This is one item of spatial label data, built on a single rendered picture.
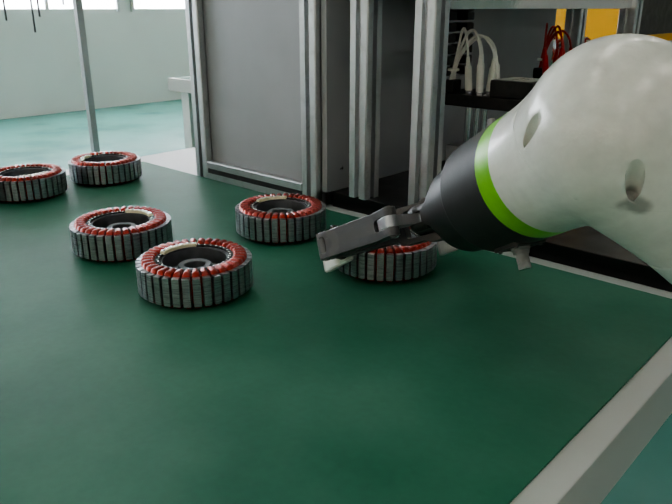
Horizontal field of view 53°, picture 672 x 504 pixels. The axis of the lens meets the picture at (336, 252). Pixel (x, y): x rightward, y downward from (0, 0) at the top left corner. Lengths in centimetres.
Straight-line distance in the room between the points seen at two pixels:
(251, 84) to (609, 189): 72
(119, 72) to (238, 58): 684
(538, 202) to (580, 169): 5
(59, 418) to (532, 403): 33
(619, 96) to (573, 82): 3
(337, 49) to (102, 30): 690
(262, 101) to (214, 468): 68
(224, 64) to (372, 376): 67
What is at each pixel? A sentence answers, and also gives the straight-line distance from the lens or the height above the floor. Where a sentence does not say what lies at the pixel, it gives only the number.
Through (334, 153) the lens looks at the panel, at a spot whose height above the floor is 82.
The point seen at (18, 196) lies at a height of 76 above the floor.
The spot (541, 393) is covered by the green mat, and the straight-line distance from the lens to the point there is 52.
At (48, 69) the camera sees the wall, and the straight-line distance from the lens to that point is 751.
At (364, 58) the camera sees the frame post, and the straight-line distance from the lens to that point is 88.
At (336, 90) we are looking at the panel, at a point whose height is 91.
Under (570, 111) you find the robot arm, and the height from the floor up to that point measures 96.
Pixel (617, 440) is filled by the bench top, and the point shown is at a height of 74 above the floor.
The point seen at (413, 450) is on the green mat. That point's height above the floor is 75.
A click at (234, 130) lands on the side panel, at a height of 83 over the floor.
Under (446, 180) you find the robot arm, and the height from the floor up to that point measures 89.
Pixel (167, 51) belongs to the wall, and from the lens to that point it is 820.
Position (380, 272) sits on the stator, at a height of 76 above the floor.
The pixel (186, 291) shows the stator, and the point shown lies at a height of 77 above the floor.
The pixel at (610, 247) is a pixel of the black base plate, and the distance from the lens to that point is 79.
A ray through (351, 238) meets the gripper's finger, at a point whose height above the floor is 82.
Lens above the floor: 101
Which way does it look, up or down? 20 degrees down
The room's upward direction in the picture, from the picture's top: straight up
